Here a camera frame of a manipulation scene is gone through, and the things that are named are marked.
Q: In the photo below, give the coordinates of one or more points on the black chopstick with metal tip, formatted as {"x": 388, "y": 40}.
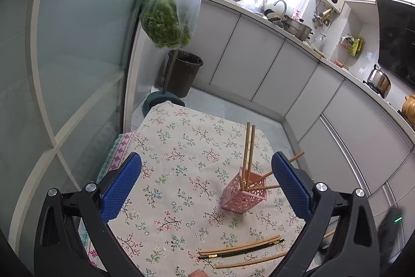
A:
{"x": 210, "y": 256}
{"x": 275, "y": 242}

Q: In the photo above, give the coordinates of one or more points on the person's left hand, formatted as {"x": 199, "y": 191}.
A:
{"x": 198, "y": 273}

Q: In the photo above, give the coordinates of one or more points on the bamboo chopstick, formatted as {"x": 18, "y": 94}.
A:
{"x": 267, "y": 174}
{"x": 296, "y": 157}
{"x": 270, "y": 187}
{"x": 253, "y": 261}
{"x": 210, "y": 252}
{"x": 329, "y": 234}
{"x": 252, "y": 147}
{"x": 247, "y": 150}

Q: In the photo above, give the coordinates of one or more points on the pink patterned cloth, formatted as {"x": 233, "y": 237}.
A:
{"x": 110, "y": 163}

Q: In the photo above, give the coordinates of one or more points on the black range hood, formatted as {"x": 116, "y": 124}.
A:
{"x": 397, "y": 40}

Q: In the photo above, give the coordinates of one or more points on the steel stockpot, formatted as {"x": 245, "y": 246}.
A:
{"x": 298, "y": 28}

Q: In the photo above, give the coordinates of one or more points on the frosted glass sliding door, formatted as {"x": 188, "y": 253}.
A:
{"x": 71, "y": 53}

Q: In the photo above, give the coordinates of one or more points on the wall rack with packets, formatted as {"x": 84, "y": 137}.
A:
{"x": 346, "y": 43}

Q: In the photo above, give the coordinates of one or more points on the brown clay pot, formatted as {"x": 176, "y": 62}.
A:
{"x": 409, "y": 110}

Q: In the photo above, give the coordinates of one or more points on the floral tablecloth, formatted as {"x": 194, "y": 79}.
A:
{"x": 181, "y": 166}

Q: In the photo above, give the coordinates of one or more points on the white kitchen base cabinets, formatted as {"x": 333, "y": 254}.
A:
{"x": 291, "y": 82}

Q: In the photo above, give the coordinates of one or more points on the white kettle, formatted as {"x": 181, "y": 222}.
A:
{"x": 269, "y": 7}

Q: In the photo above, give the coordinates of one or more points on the curved sink faucet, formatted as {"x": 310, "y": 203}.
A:
{"x": 282, "y": 6}

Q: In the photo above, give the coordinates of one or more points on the brown trash bin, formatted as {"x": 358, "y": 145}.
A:
{"x": 184, "y": 75}

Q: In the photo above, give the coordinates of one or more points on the glass jar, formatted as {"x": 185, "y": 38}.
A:
{"x": 318, "y": 41}

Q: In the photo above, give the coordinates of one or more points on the steel pot with lid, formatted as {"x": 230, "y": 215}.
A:
{"x": 378, "y": 80}

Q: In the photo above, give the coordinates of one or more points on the hanging wooden rolling pins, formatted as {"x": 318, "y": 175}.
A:
{"x": 322, "y": 17}

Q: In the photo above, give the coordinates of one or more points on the yellow-green hanging bags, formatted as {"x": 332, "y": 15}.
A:
{"x": 357, "y": 47}

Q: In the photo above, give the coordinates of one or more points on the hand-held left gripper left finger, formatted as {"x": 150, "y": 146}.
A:
{"x": 121, "y": 187}

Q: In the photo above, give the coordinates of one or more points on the pink perforated chopstick holder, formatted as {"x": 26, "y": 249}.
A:
{"x": 240, "y": 202}

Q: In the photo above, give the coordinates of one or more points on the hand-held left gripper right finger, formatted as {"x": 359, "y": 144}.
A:
{"x": 291, "y": 187}

